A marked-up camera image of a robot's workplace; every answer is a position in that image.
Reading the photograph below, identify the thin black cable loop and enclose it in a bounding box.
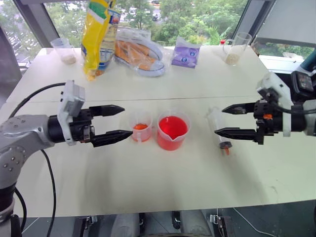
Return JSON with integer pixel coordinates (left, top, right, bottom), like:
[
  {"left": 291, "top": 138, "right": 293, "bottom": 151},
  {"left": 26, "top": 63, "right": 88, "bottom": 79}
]
[{"left": 13, "top": 188, "right": 27, "bottom": 232}]

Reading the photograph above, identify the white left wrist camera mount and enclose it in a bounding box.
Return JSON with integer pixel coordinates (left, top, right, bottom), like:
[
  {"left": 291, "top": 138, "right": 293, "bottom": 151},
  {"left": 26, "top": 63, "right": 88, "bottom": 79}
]
[{"left": 57, "top": 79, "right": 86, "bottom": 147}]

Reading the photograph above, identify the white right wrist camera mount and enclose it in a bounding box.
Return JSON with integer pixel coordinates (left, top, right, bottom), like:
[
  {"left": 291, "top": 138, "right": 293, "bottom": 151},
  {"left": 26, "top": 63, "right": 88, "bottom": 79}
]
[{"left": 256, "top": 72, "right": 295, "bottom": 138}]

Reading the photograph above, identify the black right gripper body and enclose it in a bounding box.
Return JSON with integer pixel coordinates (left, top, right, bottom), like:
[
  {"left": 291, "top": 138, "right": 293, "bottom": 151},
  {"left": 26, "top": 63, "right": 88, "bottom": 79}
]
[{"left": 253, "top": 97, "right": 277, "bottom": 146}]

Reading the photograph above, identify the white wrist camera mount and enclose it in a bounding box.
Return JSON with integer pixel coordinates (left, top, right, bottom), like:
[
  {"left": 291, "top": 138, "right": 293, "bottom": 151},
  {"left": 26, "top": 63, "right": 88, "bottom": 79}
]
[
  {"left": 256, "top": 72, "right": 295, "bottom": 138},
  {"left": 57, "top": 79, "right": 86, "bottom": 147}
]

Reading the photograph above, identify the beaker with red liquid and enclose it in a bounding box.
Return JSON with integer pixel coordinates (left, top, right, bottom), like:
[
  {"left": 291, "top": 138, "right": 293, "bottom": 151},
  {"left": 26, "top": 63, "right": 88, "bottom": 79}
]
[{"left": 157, "top": 110, "right": 192, "bottom": 152}]

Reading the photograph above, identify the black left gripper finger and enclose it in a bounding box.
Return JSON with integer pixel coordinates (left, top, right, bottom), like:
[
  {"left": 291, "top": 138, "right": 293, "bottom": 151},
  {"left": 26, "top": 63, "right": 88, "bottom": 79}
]
[
  {"left": 89, "top": 104, "right": 125, "bottom": 118},
  {"left": 91, "top": 130, "right": 134, "bottom": 148}
]

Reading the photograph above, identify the tall clear cup with rice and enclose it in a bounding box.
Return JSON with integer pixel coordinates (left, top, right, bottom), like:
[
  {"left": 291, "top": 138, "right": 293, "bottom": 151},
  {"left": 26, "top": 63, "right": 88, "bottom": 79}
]
[{"left": 223, "top": 32, "right": 253, "bottom": 66}]

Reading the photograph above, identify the metal table latch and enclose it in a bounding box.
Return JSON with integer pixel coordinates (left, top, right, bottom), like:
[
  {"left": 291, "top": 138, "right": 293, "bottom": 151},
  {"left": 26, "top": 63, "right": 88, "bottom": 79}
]
[
  {"left": 84, "top": 214, "right": 97, "bottom": 226},
  {"left": 209, "top": 214, "right": 225, "bottom": 226}
]

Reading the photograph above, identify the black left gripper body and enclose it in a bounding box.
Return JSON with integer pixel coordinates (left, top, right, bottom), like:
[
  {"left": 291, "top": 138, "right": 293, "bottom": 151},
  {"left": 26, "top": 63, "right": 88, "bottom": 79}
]
[{"left": 69, "top": 107, "right": 96, "bottom": 144}]

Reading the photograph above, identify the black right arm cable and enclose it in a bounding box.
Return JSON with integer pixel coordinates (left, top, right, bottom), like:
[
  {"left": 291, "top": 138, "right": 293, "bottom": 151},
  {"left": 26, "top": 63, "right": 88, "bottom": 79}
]
[{"left": 270, "top": 99, "right": 305, "bottom": 115}]

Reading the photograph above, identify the yellow snack bag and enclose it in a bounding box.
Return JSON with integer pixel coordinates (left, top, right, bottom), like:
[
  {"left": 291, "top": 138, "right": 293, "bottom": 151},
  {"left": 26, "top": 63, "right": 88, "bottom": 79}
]
[{"left": 80, "top": 0, "right": 122, "bottom": 82}]

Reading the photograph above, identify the small clear plastic cup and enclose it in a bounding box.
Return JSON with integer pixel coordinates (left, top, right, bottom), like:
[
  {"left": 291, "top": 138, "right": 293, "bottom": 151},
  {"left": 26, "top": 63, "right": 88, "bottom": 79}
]
[{"left": 128, "top": 111, "right": 156, "bottom": 143}]

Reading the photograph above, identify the thin white floor cable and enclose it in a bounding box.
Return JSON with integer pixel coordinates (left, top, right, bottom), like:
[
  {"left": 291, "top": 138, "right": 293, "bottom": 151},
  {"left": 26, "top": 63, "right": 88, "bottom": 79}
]
[{"left": 233, "top": 207, "right": 281, "bottom": 237}]

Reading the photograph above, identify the black and teal device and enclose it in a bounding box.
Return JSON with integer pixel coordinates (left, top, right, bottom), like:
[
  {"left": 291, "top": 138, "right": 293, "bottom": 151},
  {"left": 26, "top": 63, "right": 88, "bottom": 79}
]
[{"left": 290, "top": 60, "right": 316, "bottom": 102}]

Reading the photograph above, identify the grey rounded shape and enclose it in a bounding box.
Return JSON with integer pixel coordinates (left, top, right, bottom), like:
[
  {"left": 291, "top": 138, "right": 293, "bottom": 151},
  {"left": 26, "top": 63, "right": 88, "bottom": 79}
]
[{"left": 112, "top": 213, "right": 141, "bottom": 237}]

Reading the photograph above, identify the purple plastic packet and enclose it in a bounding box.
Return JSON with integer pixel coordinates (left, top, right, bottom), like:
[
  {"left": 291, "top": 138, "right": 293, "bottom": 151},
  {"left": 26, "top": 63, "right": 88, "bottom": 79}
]
[{"left": 170, "top": 37, "right": 202, "bottom": 70}]

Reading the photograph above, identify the clear beaker with rice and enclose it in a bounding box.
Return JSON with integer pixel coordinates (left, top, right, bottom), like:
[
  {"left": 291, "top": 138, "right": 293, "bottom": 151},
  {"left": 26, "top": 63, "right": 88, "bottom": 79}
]
[{"left": 50, "top": 38, "right": 77, "bottom": 66}]

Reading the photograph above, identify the orange sneaker in plastic bag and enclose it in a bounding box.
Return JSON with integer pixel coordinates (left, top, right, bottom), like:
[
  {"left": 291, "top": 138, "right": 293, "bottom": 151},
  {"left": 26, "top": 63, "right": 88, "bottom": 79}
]
[{"left": 114, "top": 28, "right": 166, "bottom": 78}]

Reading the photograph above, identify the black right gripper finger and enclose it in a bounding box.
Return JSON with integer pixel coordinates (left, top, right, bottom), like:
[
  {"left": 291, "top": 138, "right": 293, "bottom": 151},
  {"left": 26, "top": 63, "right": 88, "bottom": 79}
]
[
  {"left": 214, "top": 127, "right": 259, "bottom": 143},
  {"left": 221, "top": 102, "right": 256, "bottom": 115}
]

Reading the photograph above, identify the clear plastic syringe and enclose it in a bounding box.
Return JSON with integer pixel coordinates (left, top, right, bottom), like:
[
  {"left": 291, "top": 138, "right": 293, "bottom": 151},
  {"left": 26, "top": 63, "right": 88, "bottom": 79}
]
[{"left": 206, "top": 106, "right": 233, "bottom": 157}]

